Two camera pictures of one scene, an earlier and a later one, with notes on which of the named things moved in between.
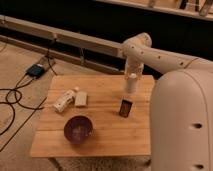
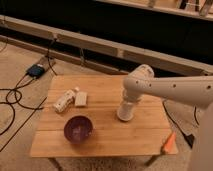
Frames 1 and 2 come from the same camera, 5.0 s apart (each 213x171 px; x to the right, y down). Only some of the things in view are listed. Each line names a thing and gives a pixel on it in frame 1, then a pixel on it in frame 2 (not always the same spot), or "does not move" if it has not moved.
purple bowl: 78,129 does not move
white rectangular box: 80,98 does not move
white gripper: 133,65 -> 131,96
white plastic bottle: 67,99 does not move
